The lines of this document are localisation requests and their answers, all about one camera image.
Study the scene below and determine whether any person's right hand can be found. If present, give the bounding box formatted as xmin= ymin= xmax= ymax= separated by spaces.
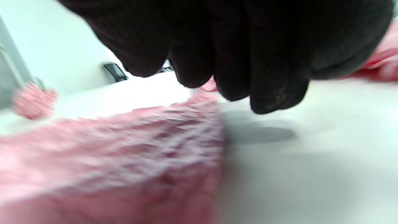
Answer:
xmin=58 ymin=0 xmax=394 ymax=114

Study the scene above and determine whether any grey door with handle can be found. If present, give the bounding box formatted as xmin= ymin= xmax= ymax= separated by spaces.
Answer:
xmin=0 ymin=16 xmax=35 ymax=109

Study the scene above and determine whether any pink paper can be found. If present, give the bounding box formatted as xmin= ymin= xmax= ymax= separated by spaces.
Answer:
xmin=0 ymin=76 xmax=226 ymax=224
xmin=13 ymin=82 xmax=58 ymax=120
xmin=339 ymin=20 xmax=398 ymax=83

